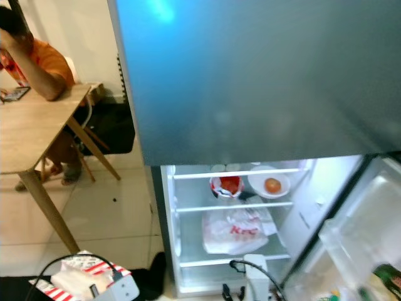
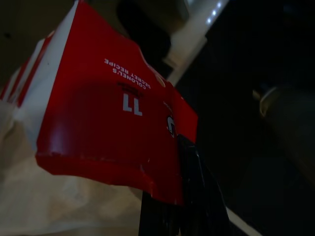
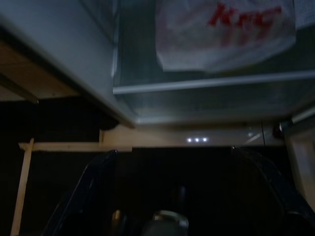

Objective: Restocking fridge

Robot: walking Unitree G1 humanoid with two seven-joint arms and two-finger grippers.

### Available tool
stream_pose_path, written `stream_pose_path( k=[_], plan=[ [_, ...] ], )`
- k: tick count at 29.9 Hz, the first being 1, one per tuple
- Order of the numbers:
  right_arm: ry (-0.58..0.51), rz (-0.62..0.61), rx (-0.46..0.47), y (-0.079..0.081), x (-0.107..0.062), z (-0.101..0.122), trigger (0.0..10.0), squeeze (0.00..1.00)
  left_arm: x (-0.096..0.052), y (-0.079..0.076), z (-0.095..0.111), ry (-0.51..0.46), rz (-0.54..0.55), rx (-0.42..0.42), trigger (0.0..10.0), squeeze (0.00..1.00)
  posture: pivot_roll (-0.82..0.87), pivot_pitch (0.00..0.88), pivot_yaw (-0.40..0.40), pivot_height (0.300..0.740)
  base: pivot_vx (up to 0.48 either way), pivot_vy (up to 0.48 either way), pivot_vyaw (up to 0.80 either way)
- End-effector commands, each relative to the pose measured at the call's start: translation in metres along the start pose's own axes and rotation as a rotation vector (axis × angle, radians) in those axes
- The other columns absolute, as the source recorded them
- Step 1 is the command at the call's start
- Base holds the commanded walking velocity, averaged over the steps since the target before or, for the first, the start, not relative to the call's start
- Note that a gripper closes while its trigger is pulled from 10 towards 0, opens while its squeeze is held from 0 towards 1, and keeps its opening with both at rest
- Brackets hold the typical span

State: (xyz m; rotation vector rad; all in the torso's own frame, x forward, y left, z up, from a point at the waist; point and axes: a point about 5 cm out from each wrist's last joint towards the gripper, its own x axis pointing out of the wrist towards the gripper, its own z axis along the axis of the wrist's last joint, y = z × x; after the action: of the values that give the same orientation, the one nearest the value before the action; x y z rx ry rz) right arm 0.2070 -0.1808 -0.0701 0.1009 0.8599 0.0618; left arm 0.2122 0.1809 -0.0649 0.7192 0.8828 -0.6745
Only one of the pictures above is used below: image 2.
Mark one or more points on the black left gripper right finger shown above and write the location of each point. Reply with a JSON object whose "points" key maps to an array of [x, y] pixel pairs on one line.
{"points": [[201, 196]]}

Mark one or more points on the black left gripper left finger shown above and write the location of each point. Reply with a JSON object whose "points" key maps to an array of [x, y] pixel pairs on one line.
{"points": [[157, 218]]}

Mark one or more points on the red white KFC food box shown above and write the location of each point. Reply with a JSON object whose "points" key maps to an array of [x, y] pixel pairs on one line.
{"points": [[98, 110]]}

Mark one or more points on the white KFC plastic bag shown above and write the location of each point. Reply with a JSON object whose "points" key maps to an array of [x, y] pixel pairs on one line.
{"points": [[49, 196]]}

